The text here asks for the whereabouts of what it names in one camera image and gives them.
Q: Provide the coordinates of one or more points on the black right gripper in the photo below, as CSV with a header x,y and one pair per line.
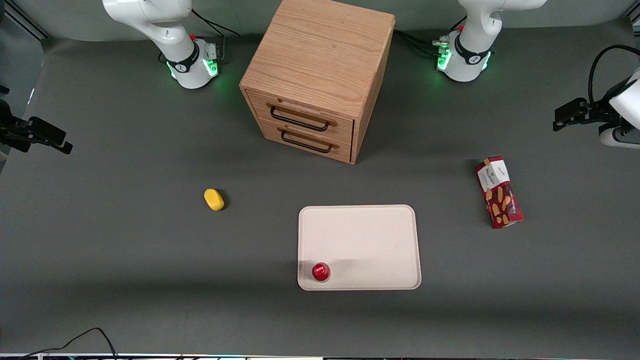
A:
x,y
11,129

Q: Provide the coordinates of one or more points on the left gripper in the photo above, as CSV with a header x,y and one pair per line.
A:
x,y
595,114

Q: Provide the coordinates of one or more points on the red cookie box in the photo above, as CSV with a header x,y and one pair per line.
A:
x,y
500,195

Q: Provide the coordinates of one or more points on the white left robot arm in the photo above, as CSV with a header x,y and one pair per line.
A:
x,y
475,30

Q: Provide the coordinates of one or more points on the beige plastic tray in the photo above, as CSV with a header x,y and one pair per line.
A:
x,y
360,240

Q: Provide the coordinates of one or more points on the yellow sponge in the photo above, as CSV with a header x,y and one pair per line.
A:
x,y
214,199

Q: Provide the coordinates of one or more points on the wooden two-drawer cabinet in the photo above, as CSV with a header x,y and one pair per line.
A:
x,y
320,55

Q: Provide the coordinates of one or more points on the red capsule cup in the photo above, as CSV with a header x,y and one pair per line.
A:
x,y
320,271

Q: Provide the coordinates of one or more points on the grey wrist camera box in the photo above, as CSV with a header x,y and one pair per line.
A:
x,y
620,136

